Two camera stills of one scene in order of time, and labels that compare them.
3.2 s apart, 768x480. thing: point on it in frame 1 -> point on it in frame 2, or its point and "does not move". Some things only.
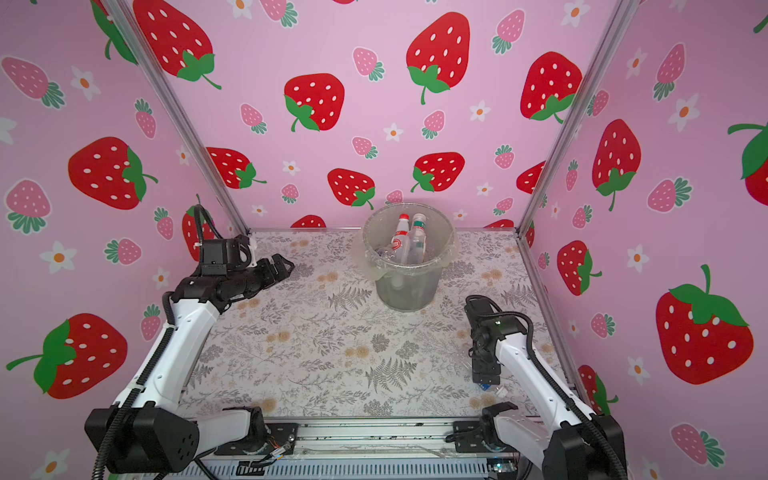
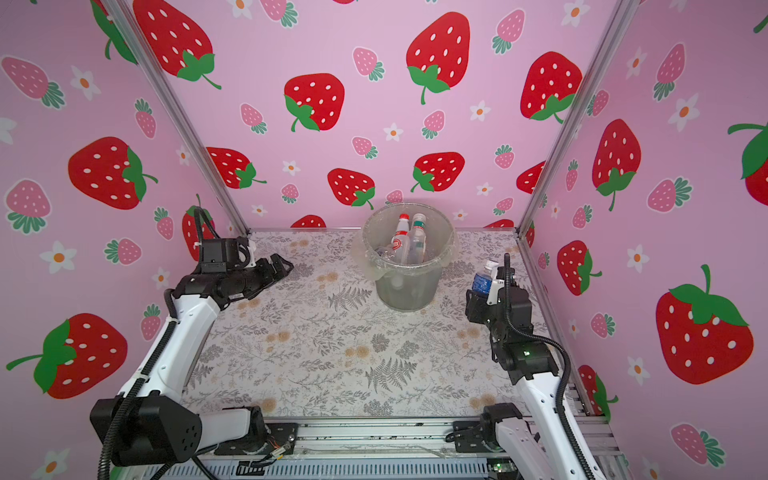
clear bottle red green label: [418, 238] does not move
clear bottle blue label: [500, 390] -> [482, 281]
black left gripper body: [250, 281] does not move
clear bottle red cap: [401, 243] does not move
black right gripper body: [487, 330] -> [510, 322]
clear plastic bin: [408, 245] does not move
